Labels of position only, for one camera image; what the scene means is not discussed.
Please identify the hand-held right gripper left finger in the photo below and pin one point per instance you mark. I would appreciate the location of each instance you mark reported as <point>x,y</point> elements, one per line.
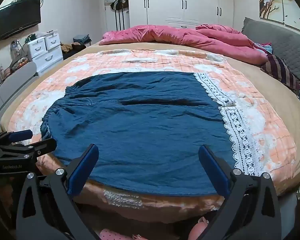
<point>82,173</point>

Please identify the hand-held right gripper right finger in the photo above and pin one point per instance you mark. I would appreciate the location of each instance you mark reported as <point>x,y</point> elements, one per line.
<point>214,173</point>

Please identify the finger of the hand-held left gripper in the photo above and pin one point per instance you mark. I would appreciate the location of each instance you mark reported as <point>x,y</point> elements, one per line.
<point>43,146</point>
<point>20,135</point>

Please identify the blue denim pants lace trim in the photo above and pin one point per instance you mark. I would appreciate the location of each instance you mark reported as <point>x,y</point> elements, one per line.
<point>140,120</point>

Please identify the grey padded chair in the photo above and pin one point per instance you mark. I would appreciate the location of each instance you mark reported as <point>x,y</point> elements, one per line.
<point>17,80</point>

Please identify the plain pink slipper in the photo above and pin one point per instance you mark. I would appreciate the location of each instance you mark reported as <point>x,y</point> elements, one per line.
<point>200,227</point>

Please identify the pink dotted slipper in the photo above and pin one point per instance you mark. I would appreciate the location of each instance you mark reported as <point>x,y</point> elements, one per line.
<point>112,235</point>

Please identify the peach bear print blanket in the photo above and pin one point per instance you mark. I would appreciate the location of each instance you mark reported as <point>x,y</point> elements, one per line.
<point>265,120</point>

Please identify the large white drawer cabinet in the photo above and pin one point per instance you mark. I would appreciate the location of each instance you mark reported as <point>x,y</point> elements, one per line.
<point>48,61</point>

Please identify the small white drawer cabinet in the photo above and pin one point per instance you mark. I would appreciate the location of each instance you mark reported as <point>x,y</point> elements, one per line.
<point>52,40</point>
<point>37,48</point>

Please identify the brown plush toy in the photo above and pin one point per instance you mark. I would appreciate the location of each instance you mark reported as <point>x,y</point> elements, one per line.
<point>70,47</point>

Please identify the folded clothes pile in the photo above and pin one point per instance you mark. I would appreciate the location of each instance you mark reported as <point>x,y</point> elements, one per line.
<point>81,40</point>

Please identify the dark striped pillow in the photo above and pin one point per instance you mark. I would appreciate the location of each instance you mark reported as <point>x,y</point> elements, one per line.
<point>280,70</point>

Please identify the teal patterned cloth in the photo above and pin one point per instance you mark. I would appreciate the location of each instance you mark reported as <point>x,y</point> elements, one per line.
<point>265,47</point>

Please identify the pink quilt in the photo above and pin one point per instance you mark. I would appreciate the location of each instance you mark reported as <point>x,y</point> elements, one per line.
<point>180,36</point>

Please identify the grey padded headboard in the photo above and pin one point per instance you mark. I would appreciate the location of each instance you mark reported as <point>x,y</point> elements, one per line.
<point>285,45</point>

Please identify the dark hanging bag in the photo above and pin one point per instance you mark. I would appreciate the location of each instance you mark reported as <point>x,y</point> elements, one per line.
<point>121,1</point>

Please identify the white wardrobe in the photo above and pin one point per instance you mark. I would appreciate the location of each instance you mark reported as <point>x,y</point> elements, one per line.
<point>165,0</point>

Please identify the black wall television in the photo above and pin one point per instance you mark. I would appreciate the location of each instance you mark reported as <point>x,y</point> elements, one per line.
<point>17,20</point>

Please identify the floral wall painting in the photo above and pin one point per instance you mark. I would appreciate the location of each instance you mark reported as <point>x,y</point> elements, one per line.
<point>270,0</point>

